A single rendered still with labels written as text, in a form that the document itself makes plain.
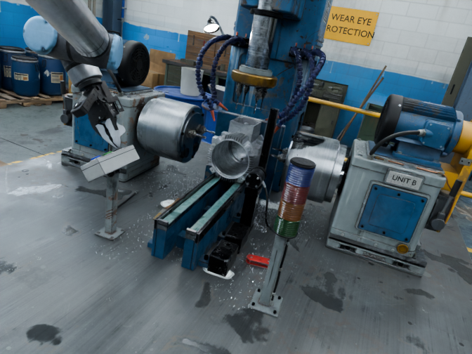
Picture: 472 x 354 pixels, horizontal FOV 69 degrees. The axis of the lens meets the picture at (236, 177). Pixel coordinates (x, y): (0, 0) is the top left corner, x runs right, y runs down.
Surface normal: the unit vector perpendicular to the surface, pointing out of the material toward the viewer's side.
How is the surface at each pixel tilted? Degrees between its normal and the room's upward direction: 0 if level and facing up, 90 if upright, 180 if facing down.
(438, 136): 90
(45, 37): 79
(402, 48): 90
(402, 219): 90
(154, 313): 0
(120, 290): 0
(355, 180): 90
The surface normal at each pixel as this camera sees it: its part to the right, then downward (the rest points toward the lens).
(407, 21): -0.41, 0.28
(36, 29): -0.10, 0.17
